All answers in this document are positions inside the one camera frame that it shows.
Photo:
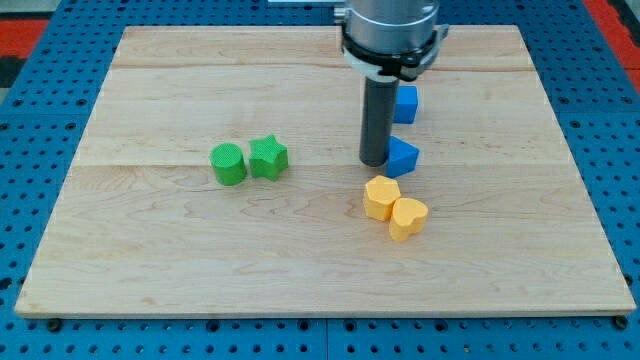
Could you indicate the yellow hexagon block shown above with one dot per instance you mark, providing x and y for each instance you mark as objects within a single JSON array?
[{"x": 380, "y": 194}]

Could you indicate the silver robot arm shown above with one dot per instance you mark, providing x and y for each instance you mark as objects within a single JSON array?
[{"x": 388, "y": 42}]

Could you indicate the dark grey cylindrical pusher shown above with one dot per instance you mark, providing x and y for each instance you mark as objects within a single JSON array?
[{"x": 378, "y": 113}]

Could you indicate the blue cube block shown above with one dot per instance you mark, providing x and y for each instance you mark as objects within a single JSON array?
[{"x": 406, "y": 105}]

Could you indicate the blue triangle block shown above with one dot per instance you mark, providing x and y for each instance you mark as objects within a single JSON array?
[{"x": 402, "y": 158}]

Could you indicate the green star block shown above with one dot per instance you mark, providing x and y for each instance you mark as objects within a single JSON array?
[{"x": 268, "y": 158}]

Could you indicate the wooden board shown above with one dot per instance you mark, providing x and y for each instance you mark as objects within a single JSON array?
[{"x": 142, "y": 228}]

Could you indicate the yellow heart block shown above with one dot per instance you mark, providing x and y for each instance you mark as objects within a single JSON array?
[{"x": 408, "y": 217}]

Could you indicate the green cylinder block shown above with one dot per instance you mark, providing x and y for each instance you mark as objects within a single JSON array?
[{"x": 228, "y": 164}]

